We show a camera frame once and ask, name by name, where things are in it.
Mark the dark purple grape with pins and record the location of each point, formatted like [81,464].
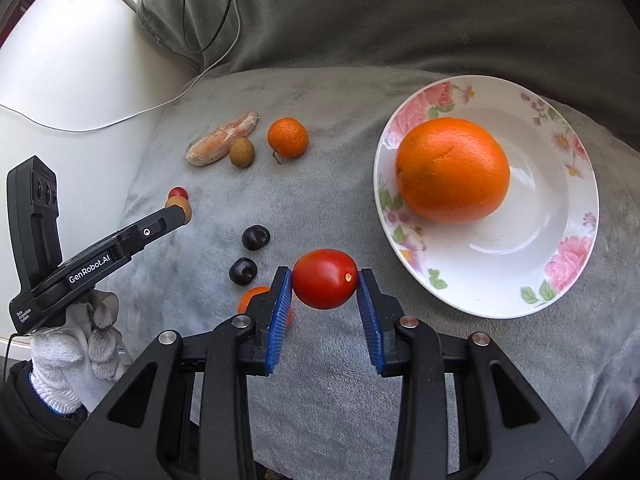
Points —
[256,237]
[243,271]

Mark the floral white plate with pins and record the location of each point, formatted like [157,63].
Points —
[525,240]

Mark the brown longan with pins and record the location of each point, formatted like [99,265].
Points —
[242,152]
[185,207]

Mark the peeled pomelo segment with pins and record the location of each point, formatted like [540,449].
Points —
[220,140]

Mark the red cherry tomato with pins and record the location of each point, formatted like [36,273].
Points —
[178,192]
[322,277]

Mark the small mandarin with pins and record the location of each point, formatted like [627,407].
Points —
[287,137]
[250,297]

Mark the light grey blanket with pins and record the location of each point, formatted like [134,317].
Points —
[325,200]

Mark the person's left forearm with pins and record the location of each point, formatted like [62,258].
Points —
[30,420]

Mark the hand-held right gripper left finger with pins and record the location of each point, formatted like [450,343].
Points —
[280,320]

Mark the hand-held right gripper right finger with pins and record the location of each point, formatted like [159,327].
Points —
[370,320]

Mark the person's left hand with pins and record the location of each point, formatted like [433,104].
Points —
[65,355]

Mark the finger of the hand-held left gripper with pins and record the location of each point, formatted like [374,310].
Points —
[150,232]

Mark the large orange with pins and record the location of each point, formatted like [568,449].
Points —
[450,170]

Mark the dark grey blanket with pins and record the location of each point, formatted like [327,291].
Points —
[375,15]

